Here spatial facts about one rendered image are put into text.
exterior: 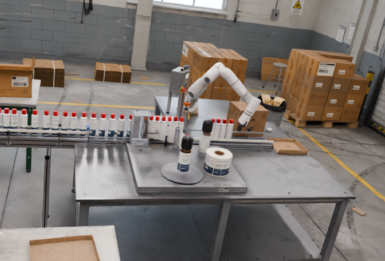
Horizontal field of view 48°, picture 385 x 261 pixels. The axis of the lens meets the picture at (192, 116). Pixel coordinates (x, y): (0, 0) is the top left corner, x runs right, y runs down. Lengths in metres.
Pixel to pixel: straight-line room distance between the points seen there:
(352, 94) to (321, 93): 0.61
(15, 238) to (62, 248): 0.27
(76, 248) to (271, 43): 7.98
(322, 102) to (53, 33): 5.16
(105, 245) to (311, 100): 5.21
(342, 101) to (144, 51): 4.03
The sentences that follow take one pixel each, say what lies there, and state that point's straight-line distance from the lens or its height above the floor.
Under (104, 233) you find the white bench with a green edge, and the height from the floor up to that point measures 0.80.
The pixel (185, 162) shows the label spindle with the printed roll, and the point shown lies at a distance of 3.06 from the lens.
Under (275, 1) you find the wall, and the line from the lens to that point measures 9.70.
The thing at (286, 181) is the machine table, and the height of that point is 0.83.
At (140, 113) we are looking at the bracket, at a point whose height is 1.14.
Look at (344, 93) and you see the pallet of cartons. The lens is 7.49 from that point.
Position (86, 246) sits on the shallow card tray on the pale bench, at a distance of 2.51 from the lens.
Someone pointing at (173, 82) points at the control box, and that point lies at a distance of 3.52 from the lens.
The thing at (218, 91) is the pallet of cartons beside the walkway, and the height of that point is 0.33.
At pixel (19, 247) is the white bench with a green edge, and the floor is 0.80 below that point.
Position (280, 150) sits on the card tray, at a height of 0.86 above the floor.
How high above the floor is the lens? 2.37
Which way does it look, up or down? 21 degrees down
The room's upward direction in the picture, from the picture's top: 9 degrees clockwise
